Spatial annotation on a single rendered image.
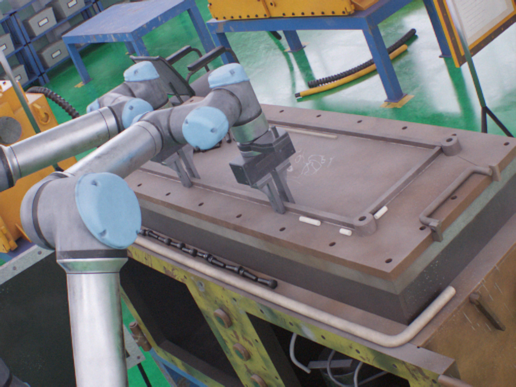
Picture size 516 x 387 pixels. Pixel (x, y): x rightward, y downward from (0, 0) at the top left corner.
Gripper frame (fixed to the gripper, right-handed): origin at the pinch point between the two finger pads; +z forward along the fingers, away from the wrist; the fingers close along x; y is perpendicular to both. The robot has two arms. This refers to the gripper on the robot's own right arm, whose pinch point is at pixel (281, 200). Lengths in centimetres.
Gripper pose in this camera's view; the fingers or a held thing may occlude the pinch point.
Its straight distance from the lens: 173.2
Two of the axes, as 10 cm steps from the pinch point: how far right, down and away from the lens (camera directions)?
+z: 3.7, 8.2, 4.3
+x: -7.1, 5.5, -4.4
